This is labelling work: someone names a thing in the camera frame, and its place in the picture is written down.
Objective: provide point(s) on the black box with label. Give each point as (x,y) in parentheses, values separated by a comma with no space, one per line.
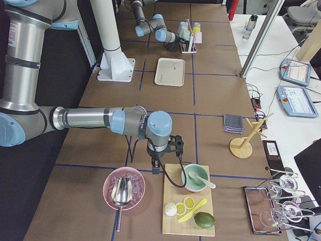
(272,155)

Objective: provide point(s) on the light blue cup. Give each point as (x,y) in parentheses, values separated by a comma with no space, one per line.
(182,23)

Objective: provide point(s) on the office chair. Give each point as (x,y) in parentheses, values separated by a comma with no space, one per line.
(305,17)

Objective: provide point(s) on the metal ice scoop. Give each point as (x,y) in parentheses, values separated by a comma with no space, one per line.
(121,196)

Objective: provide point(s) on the aluminium frame post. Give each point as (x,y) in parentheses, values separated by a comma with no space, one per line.
(267,24)

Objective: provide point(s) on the black monitor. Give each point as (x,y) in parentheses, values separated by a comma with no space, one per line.
(308,163)

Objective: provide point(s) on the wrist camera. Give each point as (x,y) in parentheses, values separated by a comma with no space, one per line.
(156,165)

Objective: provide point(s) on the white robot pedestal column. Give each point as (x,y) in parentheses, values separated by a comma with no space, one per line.
(114,66)

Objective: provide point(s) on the pink ice bowl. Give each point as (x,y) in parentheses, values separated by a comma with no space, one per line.
(138,185)

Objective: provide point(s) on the wine glass rack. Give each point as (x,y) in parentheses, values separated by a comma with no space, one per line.
(283,190)

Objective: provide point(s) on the wooden cutting board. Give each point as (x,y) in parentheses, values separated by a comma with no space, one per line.
(175,195)

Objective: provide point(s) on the white plastic spoon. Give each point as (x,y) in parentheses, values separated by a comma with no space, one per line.
(194,175)

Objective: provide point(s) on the green cup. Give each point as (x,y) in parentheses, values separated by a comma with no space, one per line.
(186,35)

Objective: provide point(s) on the yellow cup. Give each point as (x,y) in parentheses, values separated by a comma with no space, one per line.
(196,29)

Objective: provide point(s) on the upper blue teach pendant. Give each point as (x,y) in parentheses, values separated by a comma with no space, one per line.
(295,72)

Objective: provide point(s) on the wooden mug tree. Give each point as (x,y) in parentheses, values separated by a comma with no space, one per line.
(240,147)

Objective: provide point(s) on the grey folded cloth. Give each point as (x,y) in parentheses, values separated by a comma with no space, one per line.
(232,123)

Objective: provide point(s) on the blue teach pendant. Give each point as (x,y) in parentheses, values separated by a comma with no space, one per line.
(296,101)
(295,72)

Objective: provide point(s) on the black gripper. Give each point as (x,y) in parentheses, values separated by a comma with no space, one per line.
(175,41)
(154,155)

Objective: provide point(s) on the dark metal glass tray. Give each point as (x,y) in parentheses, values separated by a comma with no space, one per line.
(257,202)

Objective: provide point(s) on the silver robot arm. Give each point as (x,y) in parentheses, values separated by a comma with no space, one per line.
(157,25)
(62,78)

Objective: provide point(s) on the green avocado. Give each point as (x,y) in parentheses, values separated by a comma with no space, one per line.
(204,220)

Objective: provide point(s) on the lemon slice near bowl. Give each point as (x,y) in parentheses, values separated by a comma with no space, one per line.
(189,203)

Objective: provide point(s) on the green bowl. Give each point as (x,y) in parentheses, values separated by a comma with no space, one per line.
(194,184)

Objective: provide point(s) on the white steamed bun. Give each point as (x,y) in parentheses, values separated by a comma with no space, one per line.
(170,209)

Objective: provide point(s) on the yellow plastic knife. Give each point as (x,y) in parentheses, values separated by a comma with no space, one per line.
(190,213)

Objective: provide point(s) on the lemon slice near bun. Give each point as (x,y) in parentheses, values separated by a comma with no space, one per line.
(181,209)

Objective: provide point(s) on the cream rabbit tray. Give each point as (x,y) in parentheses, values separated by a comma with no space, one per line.
(170,72)

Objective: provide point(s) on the clear water bottle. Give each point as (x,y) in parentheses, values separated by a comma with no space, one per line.
(249,26)

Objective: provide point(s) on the pink cup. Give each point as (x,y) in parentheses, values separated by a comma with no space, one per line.
(197,38)

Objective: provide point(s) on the lower blue teach pendant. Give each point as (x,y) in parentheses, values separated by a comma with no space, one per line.
(296,101)

